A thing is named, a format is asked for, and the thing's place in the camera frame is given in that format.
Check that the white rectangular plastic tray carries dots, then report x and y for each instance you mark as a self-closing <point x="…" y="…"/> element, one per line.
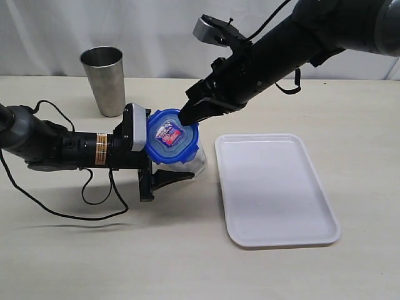
<point x="271" y="193"/>

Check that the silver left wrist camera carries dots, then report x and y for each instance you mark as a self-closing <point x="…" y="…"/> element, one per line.
<point x="139" y="127"/>

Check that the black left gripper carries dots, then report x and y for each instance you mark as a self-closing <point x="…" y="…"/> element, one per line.
<point x="121" y="157"/>

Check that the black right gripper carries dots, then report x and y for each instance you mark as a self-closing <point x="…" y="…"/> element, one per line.
<point x="227" y="89"/>

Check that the stainless steel cup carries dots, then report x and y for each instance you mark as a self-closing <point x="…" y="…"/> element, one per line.
<point x="103" y="66"/>

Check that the white backdrop curtain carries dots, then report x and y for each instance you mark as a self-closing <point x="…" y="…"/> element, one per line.
<point x="46" y="38"/>

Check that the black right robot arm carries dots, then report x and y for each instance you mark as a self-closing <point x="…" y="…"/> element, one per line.
<point x="312" y="33"/>

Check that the blue plastic container lid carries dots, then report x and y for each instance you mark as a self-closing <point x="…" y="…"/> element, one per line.
<point x="168" y="141"/>

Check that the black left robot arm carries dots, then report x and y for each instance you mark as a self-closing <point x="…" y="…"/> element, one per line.
<point x="47" y="146"/>

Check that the clear plastic tall container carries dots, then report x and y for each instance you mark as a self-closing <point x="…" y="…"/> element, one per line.
<point x="197" y="165"/>

